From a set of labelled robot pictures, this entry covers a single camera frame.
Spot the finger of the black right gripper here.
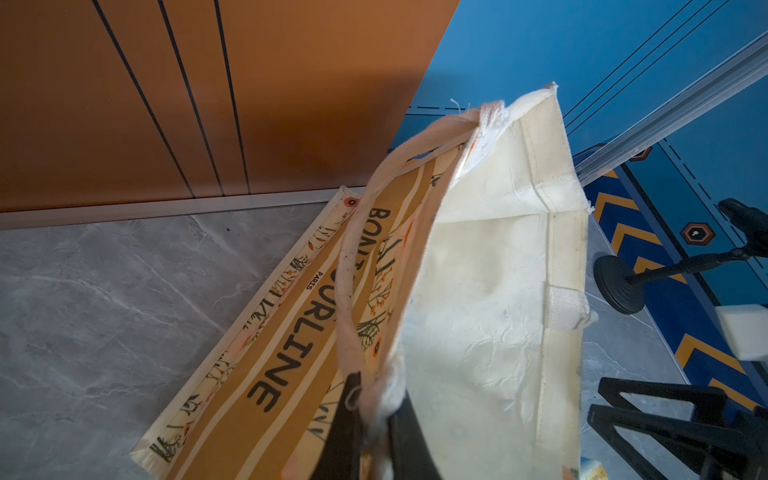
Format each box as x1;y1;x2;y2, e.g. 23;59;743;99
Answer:
598;377;728;414
588;405;767;479

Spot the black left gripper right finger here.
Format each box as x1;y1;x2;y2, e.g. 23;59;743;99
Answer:
387;394;442;480

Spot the black round-base microphone stand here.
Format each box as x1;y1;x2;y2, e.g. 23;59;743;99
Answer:
593;198;767;315

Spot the tissue pack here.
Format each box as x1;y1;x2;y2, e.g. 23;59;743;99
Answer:
579;457;609;480

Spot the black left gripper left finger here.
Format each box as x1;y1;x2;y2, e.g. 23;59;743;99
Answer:
310;372;363;480

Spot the aluminium corner post right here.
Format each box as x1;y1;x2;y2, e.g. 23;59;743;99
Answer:
575;33;767;186

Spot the cream floral canvas bag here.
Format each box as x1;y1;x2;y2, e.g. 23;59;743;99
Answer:
130;85;594;479

